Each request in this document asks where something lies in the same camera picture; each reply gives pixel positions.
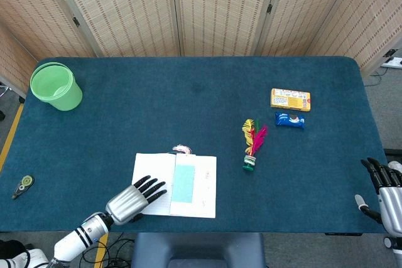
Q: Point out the woven folding screen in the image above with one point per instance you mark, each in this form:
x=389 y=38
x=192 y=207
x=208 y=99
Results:
x=125 y=13

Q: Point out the white lined paper notebook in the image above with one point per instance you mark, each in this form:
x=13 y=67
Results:
x=207 y=192

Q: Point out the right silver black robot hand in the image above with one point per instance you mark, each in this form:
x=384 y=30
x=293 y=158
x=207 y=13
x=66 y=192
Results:
x=391 y=205

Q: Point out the green plastic bucket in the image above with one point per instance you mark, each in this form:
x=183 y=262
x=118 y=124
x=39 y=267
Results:
x=63 y=98

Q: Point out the correction tape dispenser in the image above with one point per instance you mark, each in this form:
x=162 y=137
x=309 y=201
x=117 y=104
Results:
x=26 y=181

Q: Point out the white power strip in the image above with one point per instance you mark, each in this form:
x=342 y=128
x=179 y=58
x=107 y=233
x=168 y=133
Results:
x=394 y=62

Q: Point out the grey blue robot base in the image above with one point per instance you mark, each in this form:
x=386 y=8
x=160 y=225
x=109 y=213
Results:
x=201 y=249

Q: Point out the yellow cardboard box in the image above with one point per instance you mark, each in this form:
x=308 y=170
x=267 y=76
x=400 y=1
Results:
x=290 y=100

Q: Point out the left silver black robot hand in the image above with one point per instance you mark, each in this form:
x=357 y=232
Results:
x=127 y=205

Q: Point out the colourful feather shuttlecock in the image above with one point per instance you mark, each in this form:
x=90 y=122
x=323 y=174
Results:
x=249 y=162

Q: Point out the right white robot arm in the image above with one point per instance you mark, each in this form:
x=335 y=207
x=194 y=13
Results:
x=395 y=249

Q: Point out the black desk control panel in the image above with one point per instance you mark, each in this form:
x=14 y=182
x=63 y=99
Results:
x=342 y=234

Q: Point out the blue cookie packet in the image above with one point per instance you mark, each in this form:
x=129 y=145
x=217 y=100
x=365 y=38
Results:
x=289 y=120

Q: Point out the blue felt table cover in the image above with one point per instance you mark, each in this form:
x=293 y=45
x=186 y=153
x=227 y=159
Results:
x=188 y=86

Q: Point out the yellow floor tape strip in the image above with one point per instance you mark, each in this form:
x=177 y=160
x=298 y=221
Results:
x=101 y=252
x=11 y=133

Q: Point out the teal white tasselled bookmark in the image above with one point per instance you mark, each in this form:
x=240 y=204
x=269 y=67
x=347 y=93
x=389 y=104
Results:
x=183 y=183

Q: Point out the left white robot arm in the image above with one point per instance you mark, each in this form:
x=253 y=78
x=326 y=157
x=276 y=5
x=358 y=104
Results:
x=75 y=243

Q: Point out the dark metal screen hinge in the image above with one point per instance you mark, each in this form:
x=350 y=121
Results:
x=76 y=21
x=269 y=8
x=390 y=52

